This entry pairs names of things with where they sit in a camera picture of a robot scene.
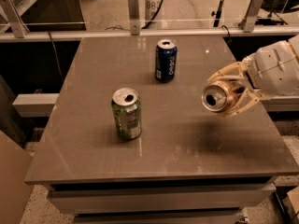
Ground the white shelf block left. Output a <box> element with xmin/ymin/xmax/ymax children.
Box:
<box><xmin>12</xmin><ymin>93</ymin><xmax>59</xmax><ymax>118</ymax></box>

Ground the grey table with drawers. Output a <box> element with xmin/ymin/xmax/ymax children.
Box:
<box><xmin>25</xmin><ymin>35</ymin><xmax>298</xmax><ymax>224</ymax></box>

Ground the black cable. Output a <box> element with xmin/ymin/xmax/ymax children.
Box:
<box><xmin>105</xmin><ymin>0</ymin><xmax>165</xmax><ymax>32</ymax></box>

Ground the black stand with knob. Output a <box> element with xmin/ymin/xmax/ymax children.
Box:
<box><xmin>211</xmin><ymin>0</ymin><xmax>224</xmax><ymax>27</ymax></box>

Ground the middle metal bracket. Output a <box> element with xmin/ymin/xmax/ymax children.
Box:
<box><xmin>127</xmin><ymin>0</ymin><xmax>141</xmax><ymax>35</ymax></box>

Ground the green soda can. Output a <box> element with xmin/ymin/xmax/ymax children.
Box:
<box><xmin>111</xmin><ymin>88</ymin><xmax>141</xmax><ymax>140</ymax></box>

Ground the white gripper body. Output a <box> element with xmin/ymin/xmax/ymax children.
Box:
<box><xmin>248</xmin><ymin>35</ymin><xmax>299</xmax><ymax>98</ymax></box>

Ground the metal bracket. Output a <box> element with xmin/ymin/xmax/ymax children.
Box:
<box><xmin>0</xmin><ymin>0</ymin><xmax>28</xmax><ymax>38</ymax></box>
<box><xmin>240</xmin><ymin>0</ymin><xmax>263</xmax><ymax>33</ymax></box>
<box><xmin>127</xmin><ymin>0</ymin><xmax>141</xmax><ymax>35</ymax></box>

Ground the orange soda can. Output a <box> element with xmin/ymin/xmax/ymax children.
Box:
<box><xmin>202</xmin><ymin>80</ymin><xmax>245</xmax><ymax>113</ymax></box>

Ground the white cylinder with number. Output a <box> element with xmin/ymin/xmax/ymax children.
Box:
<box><xmin>144</xmin><ymin>0</ymin><xmax>164</xmax><ymax>22</ymax></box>

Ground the blue Pepsi can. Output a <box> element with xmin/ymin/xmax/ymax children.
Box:
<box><xmin>155</xmin><ymin>39</ymin><xmax>178</xmax><ymax>83</ymax></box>

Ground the horizontal aluminium rail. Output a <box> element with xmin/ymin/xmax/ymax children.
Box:
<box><xmin>0</xmin><ymin>26</ymin><xmax>299</xmax><ymax>43</ymax></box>

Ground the right metal bracket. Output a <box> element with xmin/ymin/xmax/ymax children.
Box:
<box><xmin>240</xmin><ymin>0</ymin><xmax>263</xmax><ymax>33</ymax></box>

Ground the left metal bracket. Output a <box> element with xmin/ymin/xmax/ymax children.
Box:
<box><xmin>0</xmin><ymin>0</ymin><xmax>28</xmax><ymax>38</ymax></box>

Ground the brown panel lower left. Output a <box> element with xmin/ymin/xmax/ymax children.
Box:
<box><xmin>0</xmin><ymin>132</ymin><xmax>33</xmax><ymax>224</ymax></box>

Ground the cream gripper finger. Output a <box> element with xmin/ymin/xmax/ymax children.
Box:
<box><xmin>223</xmin><ymin>88</ymin><xmax>271</xmax><ymax>118</ymax></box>
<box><xmin>206</xmin><ymin>58</ymin><xmax>250</xmax><ymax>83</ymax></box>

